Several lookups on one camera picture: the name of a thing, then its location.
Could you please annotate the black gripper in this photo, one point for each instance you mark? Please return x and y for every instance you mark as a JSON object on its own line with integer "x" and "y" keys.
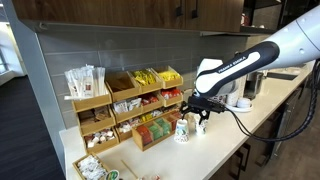
{"x": 199, "y": 104}

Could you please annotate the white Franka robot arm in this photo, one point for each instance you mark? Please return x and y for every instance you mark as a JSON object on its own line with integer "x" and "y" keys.
{"x": 293, "y": 43}

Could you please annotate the tall patterned paper cup stack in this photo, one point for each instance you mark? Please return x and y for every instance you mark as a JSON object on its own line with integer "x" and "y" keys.
{"x": 233, "y": 98}

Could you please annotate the white plastic lid stack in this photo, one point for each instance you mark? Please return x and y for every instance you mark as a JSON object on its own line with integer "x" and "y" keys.
{"x": 244, "y": 102}

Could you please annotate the orange tea bag row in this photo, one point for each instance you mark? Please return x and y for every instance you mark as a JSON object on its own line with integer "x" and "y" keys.
{"x": 171, "y": 121}

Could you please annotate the green tea bag row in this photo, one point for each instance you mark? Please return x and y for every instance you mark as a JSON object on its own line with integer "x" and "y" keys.
{"x": 155, "y": 131}
{"x": 163, "y": 126}

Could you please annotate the red white packets pile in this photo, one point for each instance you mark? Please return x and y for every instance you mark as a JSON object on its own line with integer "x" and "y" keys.
{"x": 150, "y": 100}

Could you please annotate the wooden tea bag box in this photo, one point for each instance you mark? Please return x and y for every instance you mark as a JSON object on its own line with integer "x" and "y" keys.
{"x": 156, "y": 142}

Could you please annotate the white round tray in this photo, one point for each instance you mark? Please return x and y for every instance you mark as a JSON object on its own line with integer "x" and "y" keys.
{"x": 245, "y": 110}

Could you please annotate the red tea bag row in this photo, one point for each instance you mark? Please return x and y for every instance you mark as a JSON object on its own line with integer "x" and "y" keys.
{"x": 144, "y": 135}

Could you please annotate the yellow stick packets pile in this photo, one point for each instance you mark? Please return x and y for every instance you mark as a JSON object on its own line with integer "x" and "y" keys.
{"x": 143, "y": 78}

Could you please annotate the wide wooden tiered organizer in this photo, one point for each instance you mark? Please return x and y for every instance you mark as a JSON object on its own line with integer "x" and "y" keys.
{"x": 125, "y": 95}

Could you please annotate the dark lower cabinet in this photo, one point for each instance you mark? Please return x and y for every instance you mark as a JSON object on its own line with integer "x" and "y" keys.
{"x": 248, "y": 166}

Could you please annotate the red white packet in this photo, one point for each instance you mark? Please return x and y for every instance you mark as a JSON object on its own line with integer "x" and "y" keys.
{"x": 150, "y": 177}

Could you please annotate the wooden stir stick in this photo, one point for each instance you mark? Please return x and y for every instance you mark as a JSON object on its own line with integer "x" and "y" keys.
{"x": 129, "y": 169}

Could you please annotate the dark sink basin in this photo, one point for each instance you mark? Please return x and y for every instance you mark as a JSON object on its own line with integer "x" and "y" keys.
{"x": 281, "y": 76}

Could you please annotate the creamer cups pile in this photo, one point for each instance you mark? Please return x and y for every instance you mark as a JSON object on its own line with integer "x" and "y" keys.
{"x": 100, "y": 137}

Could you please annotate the brown packets pile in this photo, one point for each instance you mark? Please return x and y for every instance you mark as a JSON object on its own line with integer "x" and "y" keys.
{"x": 96, "y": 115}

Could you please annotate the small white green container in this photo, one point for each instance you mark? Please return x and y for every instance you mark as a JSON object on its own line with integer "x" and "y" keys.
{"x": 112, "y": 175}

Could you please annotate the narrow wooden tiered organizer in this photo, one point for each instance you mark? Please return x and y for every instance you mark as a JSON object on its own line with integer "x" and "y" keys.
{"x": 91, "y": 103}

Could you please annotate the wrapped stirrers bundle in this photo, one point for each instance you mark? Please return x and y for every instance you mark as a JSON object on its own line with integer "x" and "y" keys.
{"x": 85, "y": 81}

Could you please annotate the white sugar packets pile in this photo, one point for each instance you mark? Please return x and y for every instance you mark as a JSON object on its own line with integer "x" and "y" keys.
{"x": 91, "y": 168}

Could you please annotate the wooden packet box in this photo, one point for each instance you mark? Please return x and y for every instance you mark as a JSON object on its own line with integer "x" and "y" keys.
{"x": 75, "y": 168}

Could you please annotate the dark open wall shelf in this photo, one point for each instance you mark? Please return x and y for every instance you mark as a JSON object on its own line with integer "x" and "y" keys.
{"x": 263, "y": 16}

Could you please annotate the brown wooden wall cabinet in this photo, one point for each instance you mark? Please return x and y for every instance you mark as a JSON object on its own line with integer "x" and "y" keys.
{"x": 100, "y": 13}

